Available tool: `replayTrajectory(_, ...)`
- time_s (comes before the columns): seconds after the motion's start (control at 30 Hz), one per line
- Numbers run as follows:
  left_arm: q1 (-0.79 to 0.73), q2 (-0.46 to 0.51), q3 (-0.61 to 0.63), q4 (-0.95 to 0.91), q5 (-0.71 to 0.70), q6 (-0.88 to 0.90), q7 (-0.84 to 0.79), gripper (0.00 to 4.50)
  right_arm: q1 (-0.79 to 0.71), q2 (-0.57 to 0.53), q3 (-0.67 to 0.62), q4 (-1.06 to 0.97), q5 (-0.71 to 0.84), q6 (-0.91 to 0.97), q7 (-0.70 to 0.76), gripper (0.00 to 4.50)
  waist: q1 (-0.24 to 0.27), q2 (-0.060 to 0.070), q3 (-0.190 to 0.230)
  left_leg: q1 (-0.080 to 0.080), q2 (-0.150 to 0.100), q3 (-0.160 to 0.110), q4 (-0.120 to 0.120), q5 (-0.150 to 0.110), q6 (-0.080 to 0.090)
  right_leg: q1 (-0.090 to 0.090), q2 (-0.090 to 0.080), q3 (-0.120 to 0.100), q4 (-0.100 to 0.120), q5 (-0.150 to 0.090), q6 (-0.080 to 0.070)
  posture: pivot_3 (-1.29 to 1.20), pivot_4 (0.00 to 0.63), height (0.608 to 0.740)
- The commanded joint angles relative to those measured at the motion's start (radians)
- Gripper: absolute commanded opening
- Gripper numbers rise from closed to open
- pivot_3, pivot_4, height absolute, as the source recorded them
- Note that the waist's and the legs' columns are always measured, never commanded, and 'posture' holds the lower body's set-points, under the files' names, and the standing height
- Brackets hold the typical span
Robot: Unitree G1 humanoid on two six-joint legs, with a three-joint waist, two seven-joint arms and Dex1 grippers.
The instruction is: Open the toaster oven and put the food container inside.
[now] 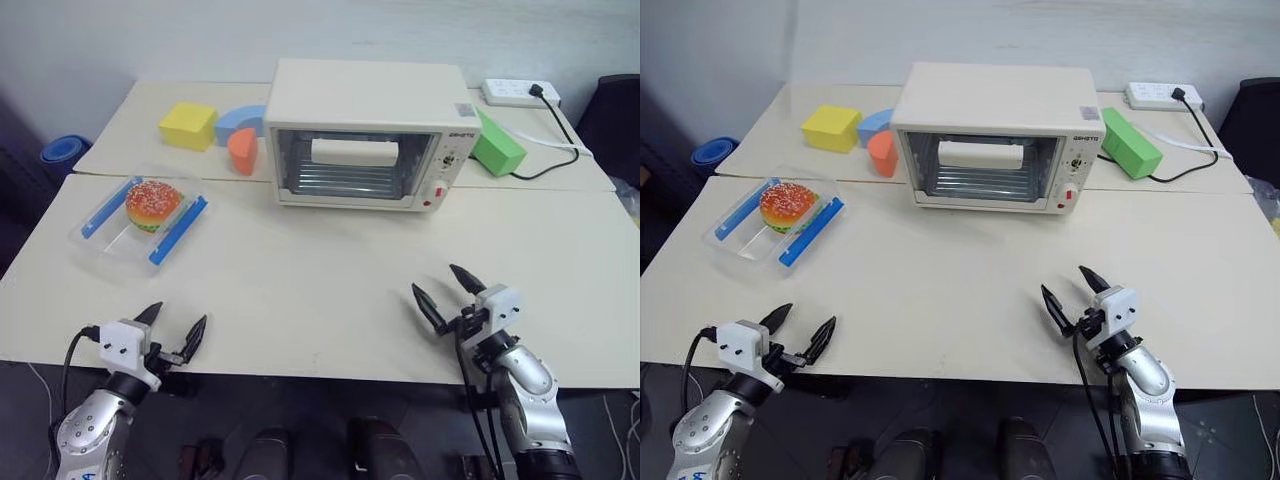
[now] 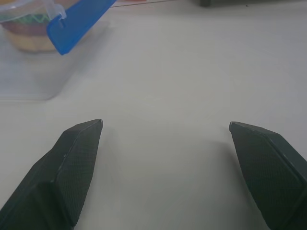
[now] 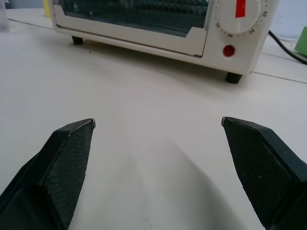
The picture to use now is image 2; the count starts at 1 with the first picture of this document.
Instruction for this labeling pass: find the toy hamburger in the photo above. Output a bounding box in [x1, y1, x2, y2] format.
[0, 4, 63, 52]

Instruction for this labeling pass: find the blue container lid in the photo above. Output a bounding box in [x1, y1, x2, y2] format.
[46, 0, 118, 56]

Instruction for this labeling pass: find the clear plastic container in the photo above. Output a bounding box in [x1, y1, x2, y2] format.
[0, 0, 111, 101]

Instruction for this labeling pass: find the dark appliance base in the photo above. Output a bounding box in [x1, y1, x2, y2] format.
[199, 0, 307, 8]

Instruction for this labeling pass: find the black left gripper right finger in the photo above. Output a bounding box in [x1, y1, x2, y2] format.
[228, 121, 307, 230]

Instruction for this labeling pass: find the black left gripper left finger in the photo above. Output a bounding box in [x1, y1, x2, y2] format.
[0, 119, 104, 230]

